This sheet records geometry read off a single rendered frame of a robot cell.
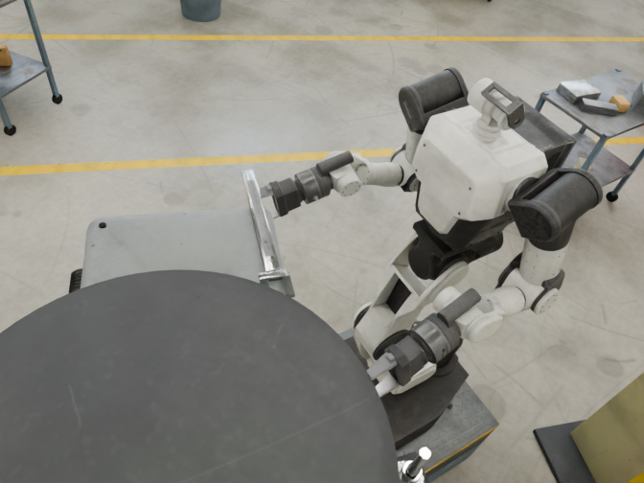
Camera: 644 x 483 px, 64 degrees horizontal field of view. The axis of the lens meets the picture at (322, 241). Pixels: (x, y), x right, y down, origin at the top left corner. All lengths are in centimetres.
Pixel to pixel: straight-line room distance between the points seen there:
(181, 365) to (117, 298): 5
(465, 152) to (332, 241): 218
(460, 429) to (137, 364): 213
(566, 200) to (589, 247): 283
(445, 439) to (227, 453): 209
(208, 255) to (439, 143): 69
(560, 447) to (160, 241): 250
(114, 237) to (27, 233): 279
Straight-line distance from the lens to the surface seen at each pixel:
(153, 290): 27
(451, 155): 120
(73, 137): 415
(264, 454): 23
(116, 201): 357
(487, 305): 124
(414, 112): 134
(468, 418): 237
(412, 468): 129
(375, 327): 164
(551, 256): 125
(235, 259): 69
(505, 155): 120
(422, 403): 214
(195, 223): 74
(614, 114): 364
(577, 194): 117
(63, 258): 332
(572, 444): 299
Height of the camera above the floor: 242
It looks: 48 degrees down
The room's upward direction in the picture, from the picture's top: 10 degrees clockwise
